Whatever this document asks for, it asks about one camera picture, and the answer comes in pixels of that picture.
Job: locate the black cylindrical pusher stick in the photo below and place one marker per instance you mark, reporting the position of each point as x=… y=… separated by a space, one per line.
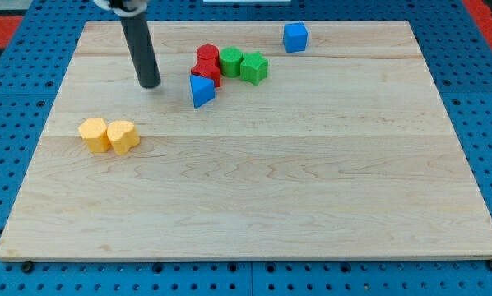
x=138 y=37

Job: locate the yellow heart block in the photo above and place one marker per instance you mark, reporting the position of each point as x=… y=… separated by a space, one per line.
x=123 y=136

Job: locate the red star block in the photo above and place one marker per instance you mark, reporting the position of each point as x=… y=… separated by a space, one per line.
x=207 y=69

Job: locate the green star block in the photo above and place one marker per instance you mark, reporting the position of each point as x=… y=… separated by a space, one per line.
x=253 y=68

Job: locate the white arm mount ring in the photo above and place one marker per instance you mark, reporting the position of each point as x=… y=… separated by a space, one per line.
x=123 y=7

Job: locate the green cylinder block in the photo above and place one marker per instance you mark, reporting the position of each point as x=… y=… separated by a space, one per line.
x=230 y=61

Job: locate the wooden board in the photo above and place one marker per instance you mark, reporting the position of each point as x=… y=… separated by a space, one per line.
x=345 y=152

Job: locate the red cylinder block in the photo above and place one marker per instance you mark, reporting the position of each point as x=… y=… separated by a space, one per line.
x=208 y=53

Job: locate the yellow hexagon block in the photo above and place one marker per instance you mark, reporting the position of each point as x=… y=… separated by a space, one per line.
x=93 y=132

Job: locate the blue triangle block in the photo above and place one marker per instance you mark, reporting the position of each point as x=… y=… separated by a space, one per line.
x=203 y=90

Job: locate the blue cube block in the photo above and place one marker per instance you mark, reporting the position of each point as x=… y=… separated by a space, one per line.
x=295 y=37

